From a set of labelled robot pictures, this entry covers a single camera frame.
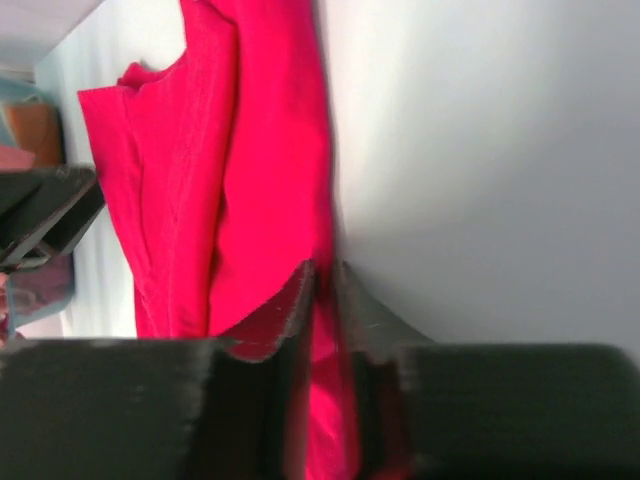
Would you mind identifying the orange t-shirt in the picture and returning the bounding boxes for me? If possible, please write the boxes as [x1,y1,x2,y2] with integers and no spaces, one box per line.
[5,102,64,167]

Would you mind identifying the salmon pink t-shirt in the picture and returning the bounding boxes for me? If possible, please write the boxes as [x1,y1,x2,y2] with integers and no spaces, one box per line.
[0,145,35,172]

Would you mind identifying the magenta red t-shirt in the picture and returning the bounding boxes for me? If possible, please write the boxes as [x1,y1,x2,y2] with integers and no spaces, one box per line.
[77,0,416,480]

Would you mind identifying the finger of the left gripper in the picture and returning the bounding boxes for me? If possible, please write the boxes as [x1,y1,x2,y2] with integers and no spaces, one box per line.
[1,165,105,273]

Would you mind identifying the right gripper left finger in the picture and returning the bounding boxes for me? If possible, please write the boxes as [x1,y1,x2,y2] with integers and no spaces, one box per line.
[1,261,315,479]

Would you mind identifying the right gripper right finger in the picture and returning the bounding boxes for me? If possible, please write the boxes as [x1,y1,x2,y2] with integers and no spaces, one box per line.
[335,262,639,479]

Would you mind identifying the blue plastic laundry basket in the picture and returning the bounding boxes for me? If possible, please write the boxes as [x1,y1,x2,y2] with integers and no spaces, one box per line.
[1,76,74,344]

